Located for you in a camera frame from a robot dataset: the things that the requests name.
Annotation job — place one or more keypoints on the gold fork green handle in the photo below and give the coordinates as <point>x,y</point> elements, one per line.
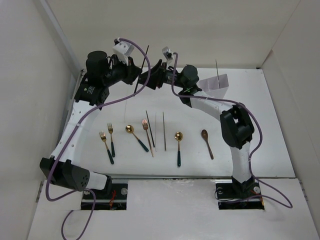
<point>110,130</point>
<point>104,140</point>

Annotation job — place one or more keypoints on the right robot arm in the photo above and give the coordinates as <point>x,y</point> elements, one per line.
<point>236,126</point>

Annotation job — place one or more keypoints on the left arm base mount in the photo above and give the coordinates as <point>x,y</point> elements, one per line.
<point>115,200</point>

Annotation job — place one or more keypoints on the silver metal chopstick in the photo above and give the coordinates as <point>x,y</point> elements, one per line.
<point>217,73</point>

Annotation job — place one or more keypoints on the thin silver chopstick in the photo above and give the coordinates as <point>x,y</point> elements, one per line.
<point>156,147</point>

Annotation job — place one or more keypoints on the gold spoon dark handle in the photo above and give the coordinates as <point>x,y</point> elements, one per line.
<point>178,137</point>

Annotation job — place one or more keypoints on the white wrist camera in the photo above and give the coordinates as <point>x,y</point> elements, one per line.
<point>168,55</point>
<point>122,50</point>

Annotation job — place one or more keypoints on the white divided utensil container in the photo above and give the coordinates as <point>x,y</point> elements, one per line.
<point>216,86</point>

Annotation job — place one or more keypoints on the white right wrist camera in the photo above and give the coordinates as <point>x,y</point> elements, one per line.
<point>168,55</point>

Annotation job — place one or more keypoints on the grey metal chopstick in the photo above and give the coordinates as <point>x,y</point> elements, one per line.
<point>164,131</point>

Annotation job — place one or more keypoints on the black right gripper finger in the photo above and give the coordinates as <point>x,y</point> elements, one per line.
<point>156,69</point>
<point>152,82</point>

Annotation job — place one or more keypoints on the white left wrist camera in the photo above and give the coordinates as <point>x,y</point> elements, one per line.
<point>122,50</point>

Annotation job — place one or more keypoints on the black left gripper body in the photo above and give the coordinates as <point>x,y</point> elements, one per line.
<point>122,72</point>

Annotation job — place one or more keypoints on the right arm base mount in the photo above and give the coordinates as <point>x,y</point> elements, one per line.
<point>229,199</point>

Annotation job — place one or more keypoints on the rose gold fork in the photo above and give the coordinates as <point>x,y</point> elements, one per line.
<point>146,127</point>

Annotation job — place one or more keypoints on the dark slim chopstick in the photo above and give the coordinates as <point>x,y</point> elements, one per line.
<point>150,129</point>

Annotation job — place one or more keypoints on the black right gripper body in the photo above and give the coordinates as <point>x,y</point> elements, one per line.
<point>167,76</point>

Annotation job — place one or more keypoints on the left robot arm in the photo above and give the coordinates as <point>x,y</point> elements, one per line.
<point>63,168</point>

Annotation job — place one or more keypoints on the gold spoon green handle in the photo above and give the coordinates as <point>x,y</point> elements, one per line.
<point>130,129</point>

